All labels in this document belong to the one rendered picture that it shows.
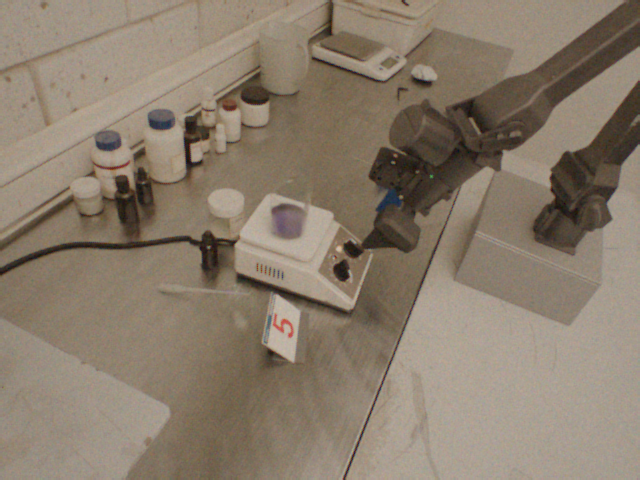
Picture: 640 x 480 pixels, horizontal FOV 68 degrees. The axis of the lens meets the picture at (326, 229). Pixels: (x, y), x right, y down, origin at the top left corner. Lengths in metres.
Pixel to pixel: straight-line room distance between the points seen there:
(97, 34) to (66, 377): 0.59
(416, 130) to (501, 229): 0.30
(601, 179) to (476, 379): 0.33
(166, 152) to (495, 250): 0.60
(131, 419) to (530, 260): 0.60
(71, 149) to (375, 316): 0.60
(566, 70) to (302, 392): 0.51
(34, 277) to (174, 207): 0.25
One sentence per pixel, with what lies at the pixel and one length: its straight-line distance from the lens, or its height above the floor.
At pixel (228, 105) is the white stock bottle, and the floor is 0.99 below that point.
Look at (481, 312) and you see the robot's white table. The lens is 0.84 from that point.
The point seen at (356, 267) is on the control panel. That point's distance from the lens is 0.78.
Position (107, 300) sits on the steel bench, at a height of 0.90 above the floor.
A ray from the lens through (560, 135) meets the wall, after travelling 2.15.
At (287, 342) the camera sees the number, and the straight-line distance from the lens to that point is 0.70.
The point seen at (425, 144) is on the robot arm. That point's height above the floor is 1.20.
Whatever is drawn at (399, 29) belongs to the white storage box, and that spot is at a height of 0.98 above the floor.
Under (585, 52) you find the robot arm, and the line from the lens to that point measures 0.63.
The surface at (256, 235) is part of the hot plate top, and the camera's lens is 0.73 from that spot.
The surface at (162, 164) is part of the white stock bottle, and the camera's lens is 0.96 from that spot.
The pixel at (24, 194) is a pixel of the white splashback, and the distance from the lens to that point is 0.92.
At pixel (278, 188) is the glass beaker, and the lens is 0.72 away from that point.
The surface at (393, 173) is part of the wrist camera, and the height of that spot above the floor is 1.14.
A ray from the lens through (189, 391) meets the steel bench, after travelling 0.68.
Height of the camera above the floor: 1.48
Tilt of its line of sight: 41 degrees down
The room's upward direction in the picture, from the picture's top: 10 degrees clockwise
